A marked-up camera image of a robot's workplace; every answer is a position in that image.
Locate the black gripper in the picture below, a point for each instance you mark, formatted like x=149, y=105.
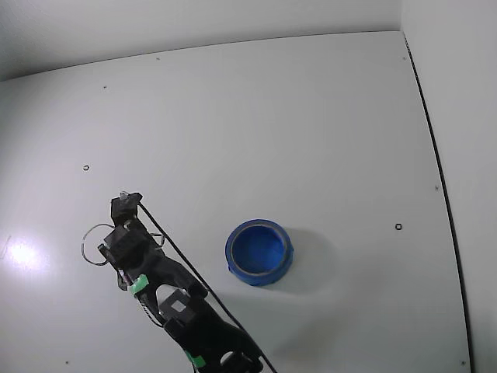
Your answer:
x=123, y=210

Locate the blue tape roll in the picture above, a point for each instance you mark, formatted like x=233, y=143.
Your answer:
x=256, y=252

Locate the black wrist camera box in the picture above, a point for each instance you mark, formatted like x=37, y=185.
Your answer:
x=124, y=208

